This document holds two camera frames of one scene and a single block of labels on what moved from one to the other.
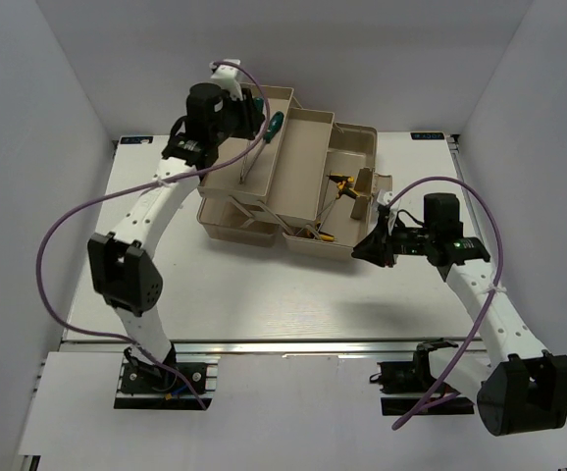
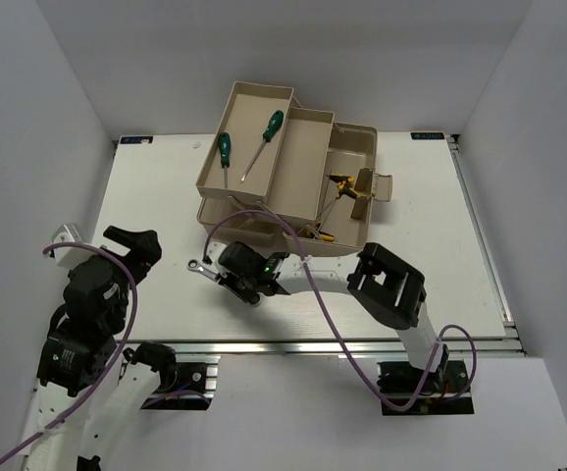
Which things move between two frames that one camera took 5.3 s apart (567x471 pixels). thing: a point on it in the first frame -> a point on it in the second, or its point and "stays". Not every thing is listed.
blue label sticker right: [426, 135] stays
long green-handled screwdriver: [269, 134] stays
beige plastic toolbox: [307, 181] stays
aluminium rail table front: [271, 347] stays
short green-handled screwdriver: [259, 104] -> [225, 144]
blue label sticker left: [136, 140] stays
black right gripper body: [408, 240] -> [242, 287]
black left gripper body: [236, 119] -> [119, 320]
